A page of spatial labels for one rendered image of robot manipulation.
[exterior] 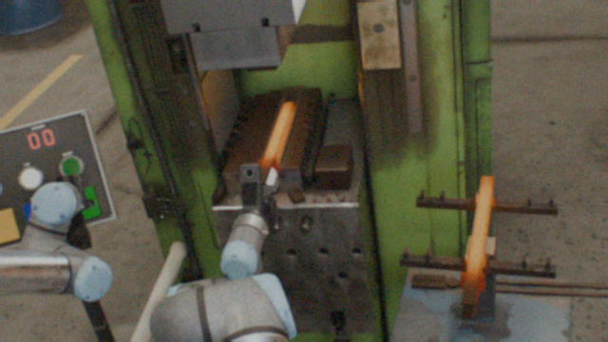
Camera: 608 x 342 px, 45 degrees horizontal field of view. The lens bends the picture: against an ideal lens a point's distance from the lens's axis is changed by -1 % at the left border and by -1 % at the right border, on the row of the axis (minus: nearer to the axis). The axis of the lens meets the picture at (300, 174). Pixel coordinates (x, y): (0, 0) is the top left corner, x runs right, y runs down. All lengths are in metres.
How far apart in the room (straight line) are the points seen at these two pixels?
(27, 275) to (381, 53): 0.97
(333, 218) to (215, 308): 0.68
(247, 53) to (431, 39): 0.44
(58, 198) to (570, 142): 2.78
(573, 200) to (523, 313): 1.58
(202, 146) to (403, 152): 0.54
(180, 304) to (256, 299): 0.13
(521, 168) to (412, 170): 1.61
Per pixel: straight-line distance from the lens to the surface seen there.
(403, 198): 2.05
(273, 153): 1.89
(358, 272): 1.97
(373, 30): 1.80
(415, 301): 1.87
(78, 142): 1.90
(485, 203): 1.71
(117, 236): 3.55
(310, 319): 2.11
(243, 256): 1.57
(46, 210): 1.45
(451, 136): 1.95
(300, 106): 2.12
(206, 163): 2.09
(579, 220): 3.27
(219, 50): 1.74
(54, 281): 1.34
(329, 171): 1.85
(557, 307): 1.87
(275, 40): 1.70
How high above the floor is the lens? 1.99
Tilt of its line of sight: 33 degrees down
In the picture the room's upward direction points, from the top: 10 degrees counter-clockwise
